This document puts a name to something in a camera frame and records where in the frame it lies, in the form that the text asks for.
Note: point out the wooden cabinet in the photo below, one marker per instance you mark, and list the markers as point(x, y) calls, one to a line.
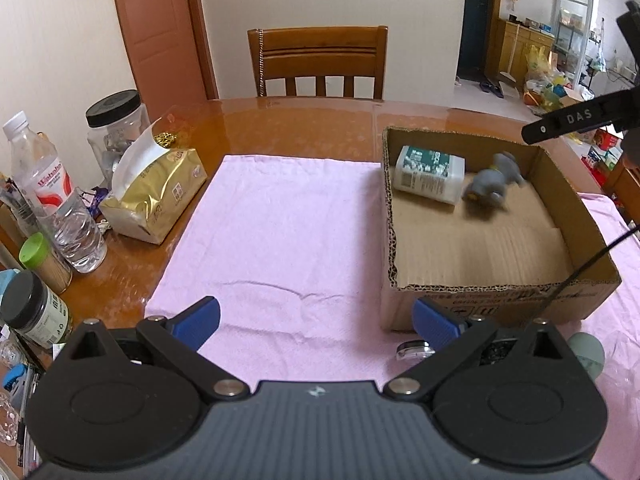
point(520, 50)

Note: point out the yellow plastic bag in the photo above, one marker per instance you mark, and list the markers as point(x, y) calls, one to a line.
point(537, 62)

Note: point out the clear jar with black lid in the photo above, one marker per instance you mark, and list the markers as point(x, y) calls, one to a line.
point(112, 125)

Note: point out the white wipes canister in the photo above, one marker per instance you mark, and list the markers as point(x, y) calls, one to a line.
point(430, 172)

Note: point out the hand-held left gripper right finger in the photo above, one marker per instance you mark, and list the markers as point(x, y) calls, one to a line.
point(434, 322)

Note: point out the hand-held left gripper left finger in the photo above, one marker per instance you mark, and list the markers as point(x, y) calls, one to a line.
point(201, 317)

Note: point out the cardboard box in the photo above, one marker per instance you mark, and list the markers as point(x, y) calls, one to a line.
point(500, 245)

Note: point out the red gift boxes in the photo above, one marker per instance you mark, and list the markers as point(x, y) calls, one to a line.
point(607, 142)

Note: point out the gold tissue pack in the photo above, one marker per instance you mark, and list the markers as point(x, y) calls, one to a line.
point(160, 195)

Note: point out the gold foil ornament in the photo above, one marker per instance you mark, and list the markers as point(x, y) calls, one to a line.
point(166, 139)

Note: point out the glass jar with black lid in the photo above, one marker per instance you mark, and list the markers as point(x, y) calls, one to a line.
point(32, 310)

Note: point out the brown wooden door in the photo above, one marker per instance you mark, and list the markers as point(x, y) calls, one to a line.
point(160, 45)

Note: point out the toothpick jar with green lid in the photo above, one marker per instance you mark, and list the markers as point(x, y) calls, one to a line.
point(42, 260)

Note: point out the clear water bottle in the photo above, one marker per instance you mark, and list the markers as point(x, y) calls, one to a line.
point(55, 195)

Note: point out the pale green egg toy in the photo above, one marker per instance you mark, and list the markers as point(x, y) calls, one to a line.
point(590, 355)

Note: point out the wooden chair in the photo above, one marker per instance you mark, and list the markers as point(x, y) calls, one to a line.
point(320, 52)

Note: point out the broom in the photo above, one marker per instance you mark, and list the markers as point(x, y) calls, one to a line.
point(510, 72)

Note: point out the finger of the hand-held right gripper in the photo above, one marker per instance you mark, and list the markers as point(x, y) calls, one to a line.
point(631, 27)
point(575, 118)

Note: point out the grey elephant toy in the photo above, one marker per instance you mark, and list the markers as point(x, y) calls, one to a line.
point(492, 180)

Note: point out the blue plastic clip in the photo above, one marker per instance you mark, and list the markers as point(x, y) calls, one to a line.
point(14, 377)

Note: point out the dark slippers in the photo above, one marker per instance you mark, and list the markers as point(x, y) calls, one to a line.
point(492, 87)

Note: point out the pink cloth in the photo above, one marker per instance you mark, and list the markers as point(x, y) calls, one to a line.
point(280, 240)

